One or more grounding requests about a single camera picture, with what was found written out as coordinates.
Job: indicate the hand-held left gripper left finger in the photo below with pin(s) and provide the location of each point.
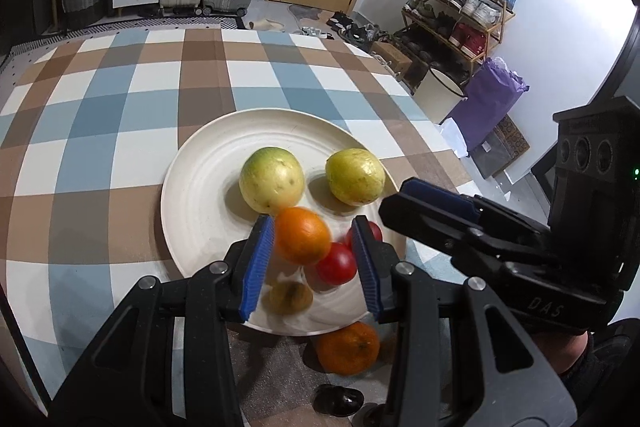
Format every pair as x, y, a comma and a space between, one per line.
256, 267

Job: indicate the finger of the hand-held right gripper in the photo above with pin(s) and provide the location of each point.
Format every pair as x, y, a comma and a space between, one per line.
420, 222
440, 197

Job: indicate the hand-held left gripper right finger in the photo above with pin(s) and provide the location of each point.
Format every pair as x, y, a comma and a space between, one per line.
367, 272

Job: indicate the red tomato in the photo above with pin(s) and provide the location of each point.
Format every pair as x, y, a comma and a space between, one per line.
375, 231
336, 264

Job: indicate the small brown longan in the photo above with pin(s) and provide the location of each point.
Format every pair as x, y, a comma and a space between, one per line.
291, 298

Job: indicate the orange tangerine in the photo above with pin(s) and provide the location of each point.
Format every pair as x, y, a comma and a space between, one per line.
302, 234
347, 349

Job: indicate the yellow round fruit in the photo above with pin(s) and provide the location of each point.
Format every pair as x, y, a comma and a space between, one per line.
355, 177

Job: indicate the large green-yellow citrus fruit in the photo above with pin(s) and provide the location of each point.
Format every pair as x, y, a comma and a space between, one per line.
270, 179

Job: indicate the cream round plate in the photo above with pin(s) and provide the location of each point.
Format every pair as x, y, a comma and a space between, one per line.
210, 187

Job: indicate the person's right forearm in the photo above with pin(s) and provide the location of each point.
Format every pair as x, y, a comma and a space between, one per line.
610, 372

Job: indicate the person's right hand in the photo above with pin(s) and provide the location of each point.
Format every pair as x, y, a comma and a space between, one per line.
565, 349

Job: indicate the white plastic bag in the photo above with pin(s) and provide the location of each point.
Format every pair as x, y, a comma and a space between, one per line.
455, 137

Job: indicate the brown patterned door mat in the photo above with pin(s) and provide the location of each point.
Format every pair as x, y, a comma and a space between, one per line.
505, 144

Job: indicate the white trash bin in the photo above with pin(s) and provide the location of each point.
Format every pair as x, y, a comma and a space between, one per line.
437, 97

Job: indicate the purple bag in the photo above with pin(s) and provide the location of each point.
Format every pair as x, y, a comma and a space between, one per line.
487, 102

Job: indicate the brown cardboard box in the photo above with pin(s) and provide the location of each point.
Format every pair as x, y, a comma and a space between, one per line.
392, 57

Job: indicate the wooden shoe rack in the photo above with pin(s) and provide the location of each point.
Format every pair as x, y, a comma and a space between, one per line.
492, 19

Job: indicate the pile of dark shoes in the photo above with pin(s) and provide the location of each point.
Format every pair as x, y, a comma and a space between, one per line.
357, 29

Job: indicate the rows of shoes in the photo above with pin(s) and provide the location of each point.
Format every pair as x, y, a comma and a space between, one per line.
475, 12

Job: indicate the grey floor rug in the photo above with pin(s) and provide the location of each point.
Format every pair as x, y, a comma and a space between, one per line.
305, 13

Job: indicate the patterned floor mat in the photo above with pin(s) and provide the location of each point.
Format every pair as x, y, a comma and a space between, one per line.
125, 26

